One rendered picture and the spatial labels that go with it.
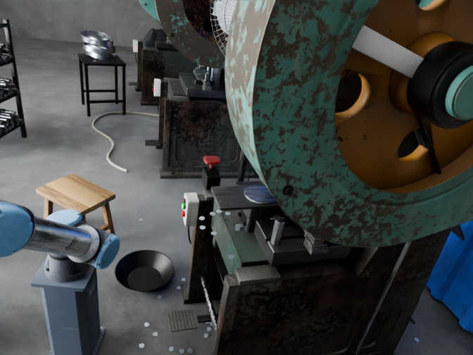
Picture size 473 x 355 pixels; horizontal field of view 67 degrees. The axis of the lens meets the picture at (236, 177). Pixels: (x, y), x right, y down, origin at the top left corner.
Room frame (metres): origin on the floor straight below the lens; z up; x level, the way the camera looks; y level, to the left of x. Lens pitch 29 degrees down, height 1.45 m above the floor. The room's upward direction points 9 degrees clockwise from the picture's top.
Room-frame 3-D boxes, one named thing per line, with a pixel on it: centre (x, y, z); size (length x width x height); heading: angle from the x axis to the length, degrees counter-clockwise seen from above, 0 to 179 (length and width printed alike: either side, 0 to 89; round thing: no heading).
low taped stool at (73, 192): (1.61, 0.85, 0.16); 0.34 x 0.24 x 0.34; 65
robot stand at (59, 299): (0.95, 0.56, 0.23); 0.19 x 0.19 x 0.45; 4
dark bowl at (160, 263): (1.38, 0.40, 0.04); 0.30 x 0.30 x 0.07
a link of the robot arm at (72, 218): (0.95, 0.55, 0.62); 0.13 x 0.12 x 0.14; 70
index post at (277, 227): (0.96, -0.16, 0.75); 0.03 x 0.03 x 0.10; 21
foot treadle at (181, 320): (1.12, -0.09, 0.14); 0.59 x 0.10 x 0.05; 111
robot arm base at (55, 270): (0.95, 0.56, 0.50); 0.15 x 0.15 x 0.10
